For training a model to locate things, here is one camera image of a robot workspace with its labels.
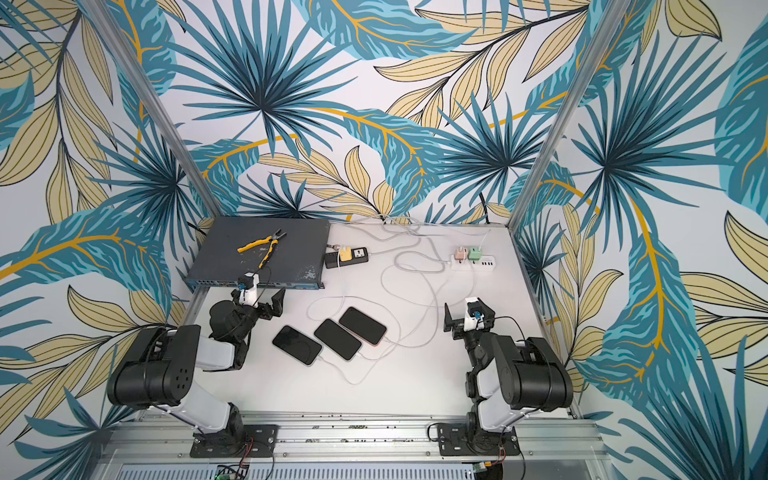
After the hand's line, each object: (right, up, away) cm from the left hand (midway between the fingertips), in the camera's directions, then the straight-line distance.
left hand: (271, 287), depth 91 cm
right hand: (+53, -4, -5) cm, 54 cm away
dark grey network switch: (+4, +8, +13) cm, 16 cm away
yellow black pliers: (-5, +15, +15) cm, 22 cm away
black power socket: (+25, +10, +16) cm, 32 cm away
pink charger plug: (+61, +10, +12) cm, 63 cm away
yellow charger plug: (+21, +10, +12) cm, 27 cm away
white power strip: (+71, +7, +15) cm, 73 cm away
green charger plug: (+66, +10, +12) cm, 68 cm away
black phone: (+21, -16, -1) cm, 26 cm away
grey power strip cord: (+45, +4, +16) cm, 48 cm away
